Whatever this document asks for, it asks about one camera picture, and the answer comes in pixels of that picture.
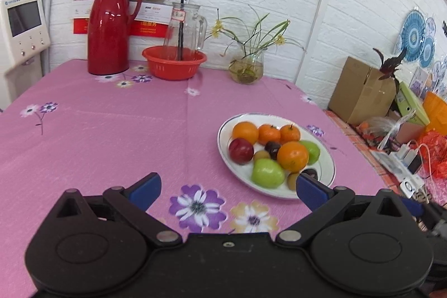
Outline red thermos jug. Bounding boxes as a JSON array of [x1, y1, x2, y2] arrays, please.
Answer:
[[87, 0, 143, 76]]

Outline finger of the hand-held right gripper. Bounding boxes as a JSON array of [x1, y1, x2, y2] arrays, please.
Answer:
[[401, 197, 447, 240]]

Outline orange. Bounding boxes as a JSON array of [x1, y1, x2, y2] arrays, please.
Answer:
[[277, 141, 310, 172], [232, 121, 259, 145]]

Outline green box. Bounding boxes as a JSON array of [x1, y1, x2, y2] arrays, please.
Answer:
[[394, 82, 431, 126]]

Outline mandarin with stem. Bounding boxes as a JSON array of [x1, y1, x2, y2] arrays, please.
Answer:
[[280, 123, 301, 143], [258, 124, 282, 145]]

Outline glass vase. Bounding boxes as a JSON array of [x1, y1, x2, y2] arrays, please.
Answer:
[[229, 52, 264, 85]]

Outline pink floral tablecloth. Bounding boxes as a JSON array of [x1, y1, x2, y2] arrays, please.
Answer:
[[0, 59, 397, 285]]

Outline orange plaid cloth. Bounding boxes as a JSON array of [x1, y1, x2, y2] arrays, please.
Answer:
[[325, 109, 430, 211]]

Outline clear plastic bag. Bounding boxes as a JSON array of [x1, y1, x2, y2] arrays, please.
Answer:
[[360, 116, 406, 148]]

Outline red apple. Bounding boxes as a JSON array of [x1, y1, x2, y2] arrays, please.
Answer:
[[228, 138, 255, 165]]

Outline dark red leafy plant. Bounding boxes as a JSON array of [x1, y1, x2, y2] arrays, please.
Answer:
[[372, 47, 407, 94]]

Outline pink box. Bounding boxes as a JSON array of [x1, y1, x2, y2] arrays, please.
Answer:
[[394, 121, 425, 145]]

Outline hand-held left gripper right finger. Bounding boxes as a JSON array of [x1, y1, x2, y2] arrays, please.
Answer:
[[277, 174, 410, 248]]

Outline green orchid plant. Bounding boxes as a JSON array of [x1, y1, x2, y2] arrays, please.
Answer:
[[204, 5, 308, 58]]

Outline red mesh net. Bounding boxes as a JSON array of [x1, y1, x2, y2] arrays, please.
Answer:
[[417, 130, 447, 201]]

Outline blue decorative plates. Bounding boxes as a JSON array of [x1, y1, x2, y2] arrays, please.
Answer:
[[401, 10, 427, 61]]

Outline white power strip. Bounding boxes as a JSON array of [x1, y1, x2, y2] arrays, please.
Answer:
[[370, 149, 425, 187]]

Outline white cable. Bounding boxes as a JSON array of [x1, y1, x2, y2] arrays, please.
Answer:
[[417, 142, 441, 187]]

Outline red plastic basket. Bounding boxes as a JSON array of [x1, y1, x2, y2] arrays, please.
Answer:
[[142, 46, 208, 81]]

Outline cardboard box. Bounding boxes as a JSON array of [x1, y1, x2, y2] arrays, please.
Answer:
[[327, 56, 400, 126]]

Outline white plate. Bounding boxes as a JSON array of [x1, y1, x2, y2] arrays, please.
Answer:
[[217, 113, 336, 200]]

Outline glass pitcher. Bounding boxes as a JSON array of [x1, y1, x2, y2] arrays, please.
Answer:
[[164, 3, 208, 56]]

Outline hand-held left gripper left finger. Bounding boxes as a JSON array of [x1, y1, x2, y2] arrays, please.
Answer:
[[52, 172, 181, 248]]

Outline white water dispenser with screen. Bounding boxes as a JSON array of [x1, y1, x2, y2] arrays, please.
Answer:
[[0, 0, 52, 110]]

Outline black stir stick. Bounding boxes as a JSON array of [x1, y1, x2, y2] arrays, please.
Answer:
[[177, 0, 186, 61]]

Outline small blue patterned wall fan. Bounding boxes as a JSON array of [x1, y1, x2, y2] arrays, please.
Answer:
[[418, 36, 436, 68]]

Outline orange bag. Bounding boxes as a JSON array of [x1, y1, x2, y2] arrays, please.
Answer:
[[422, 91, 447, 136]]

